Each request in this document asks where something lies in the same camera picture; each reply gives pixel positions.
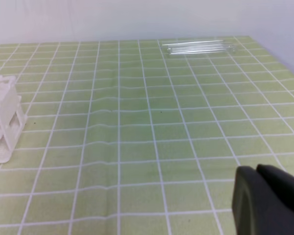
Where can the spare glass tube near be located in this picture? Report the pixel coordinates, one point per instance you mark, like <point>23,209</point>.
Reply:
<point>200,49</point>

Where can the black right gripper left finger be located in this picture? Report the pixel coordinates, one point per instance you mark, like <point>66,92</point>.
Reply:
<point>256,209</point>

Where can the spare glass tube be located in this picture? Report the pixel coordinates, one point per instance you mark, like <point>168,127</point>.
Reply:
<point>200,49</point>
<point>194,44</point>

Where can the white plastic test tube rack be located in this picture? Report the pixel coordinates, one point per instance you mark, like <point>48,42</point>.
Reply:
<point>12,117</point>

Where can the green checked tablecloth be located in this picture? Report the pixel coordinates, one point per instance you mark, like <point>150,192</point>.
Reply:
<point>124,139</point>

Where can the spare glass tube far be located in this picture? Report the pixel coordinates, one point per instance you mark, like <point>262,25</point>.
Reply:
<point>194,44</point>

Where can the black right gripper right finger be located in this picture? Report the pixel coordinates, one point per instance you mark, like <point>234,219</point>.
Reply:
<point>281,182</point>

